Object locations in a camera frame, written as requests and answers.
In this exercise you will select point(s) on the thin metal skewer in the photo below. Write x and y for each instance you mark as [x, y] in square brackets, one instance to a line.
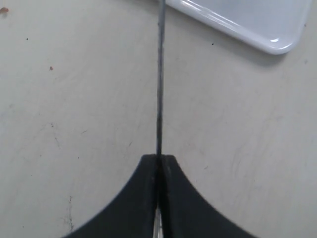
[161, 32]

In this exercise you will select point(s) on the white rectangular plastic tray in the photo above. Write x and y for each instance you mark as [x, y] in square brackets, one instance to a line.
[272, 26]

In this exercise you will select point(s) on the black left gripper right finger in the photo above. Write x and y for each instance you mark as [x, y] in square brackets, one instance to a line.
[184, 212]

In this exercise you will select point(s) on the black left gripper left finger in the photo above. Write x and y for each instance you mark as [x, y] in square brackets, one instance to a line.
[131, 214]

